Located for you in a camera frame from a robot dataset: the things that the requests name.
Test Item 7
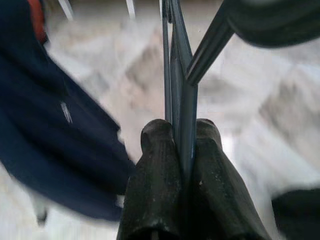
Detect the black plastic hanger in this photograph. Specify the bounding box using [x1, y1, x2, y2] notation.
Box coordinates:
[159, 0, 200, 176]

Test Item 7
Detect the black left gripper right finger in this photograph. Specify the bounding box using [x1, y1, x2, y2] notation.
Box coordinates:
[184, 118, 272, 240]

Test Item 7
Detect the black folding chair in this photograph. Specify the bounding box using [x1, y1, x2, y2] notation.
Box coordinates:
[184, 0, 320, 87]

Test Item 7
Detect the navy jacket red stripe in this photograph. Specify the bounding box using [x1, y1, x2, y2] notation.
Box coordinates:
[0, 0, 136, 223]

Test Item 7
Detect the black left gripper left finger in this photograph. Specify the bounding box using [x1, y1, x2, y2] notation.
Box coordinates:
[117, 118, 186, 240]

